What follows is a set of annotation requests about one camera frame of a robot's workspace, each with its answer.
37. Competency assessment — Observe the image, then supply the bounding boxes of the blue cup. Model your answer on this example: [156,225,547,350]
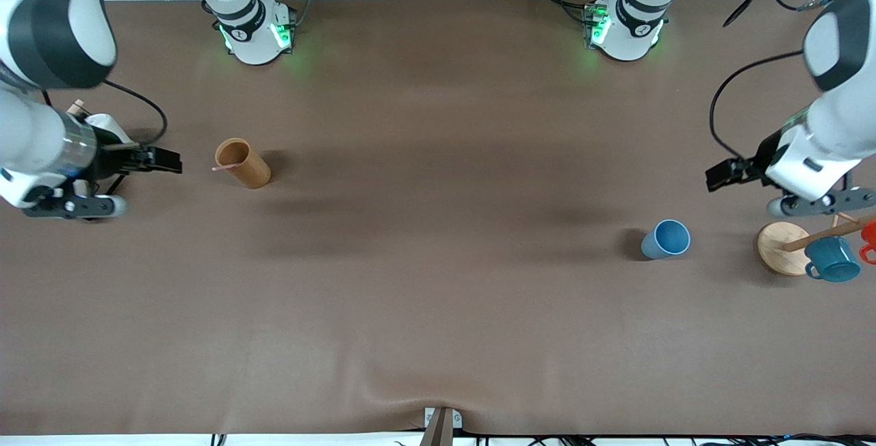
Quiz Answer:
[641,219,692,261]

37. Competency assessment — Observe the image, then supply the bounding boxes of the white tilted paper cup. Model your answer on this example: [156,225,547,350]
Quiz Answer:
[81,112,136,147]

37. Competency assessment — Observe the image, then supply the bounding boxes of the wooden mug tree stand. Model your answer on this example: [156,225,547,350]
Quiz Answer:
[756,210,876,277]

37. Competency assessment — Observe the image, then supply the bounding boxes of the brown wooden cylinder holder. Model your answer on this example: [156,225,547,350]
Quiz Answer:
[215,137,272,190]

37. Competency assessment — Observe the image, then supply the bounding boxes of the teal mug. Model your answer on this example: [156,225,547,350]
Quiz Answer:
[804,235,862,284]

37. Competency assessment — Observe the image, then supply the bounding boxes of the red mug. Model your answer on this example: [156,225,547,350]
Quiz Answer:
[858,219,876,265]

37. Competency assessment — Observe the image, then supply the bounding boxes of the brown table mat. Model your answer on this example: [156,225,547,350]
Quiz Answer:
[0,0,876,437]

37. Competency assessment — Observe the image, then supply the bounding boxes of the metal table bracket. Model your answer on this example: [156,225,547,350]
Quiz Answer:
[419,406,463,446]

